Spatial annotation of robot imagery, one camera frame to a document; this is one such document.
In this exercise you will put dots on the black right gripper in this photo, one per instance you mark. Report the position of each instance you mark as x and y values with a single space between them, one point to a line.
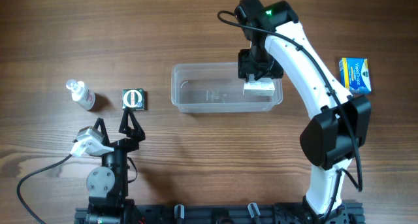
260 70

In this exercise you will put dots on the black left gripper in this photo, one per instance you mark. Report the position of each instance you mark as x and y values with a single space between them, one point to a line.
121 143

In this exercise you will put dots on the white Panadol box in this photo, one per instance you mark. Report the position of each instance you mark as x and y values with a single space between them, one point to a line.
260 87

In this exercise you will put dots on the green Zam-Buk tin box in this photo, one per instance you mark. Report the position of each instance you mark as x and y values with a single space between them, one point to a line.
134 99

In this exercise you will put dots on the white calamine lotion bottle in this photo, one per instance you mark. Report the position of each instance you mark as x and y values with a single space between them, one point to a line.
81 94

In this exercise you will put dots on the blue VapoDrops box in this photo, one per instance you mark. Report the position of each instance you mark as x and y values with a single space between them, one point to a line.
355 75

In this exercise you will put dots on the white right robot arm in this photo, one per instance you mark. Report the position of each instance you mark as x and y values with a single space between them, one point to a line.
338 120

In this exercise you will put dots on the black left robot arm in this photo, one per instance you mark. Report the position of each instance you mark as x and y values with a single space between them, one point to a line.
108 184

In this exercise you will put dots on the clear plastic container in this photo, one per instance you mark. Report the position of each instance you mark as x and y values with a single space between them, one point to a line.
215 88

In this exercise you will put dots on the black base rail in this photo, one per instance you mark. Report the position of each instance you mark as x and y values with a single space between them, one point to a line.
291 212

